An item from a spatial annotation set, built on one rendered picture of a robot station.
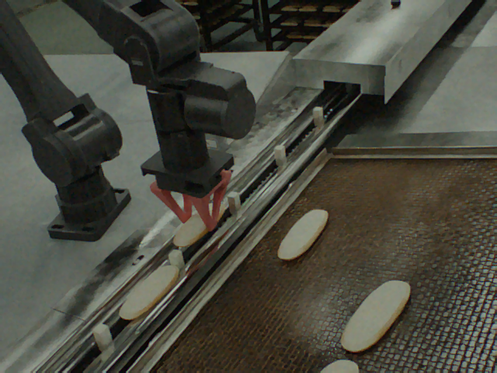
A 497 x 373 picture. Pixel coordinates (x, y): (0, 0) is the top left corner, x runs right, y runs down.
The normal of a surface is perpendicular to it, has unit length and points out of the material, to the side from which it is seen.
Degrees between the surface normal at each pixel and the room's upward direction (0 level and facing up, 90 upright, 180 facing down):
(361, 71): 90
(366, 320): 11
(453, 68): 0
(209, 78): 5
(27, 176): 0
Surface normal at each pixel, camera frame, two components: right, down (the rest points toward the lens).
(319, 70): -0.51, 0.51
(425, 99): -0.14, -0.84
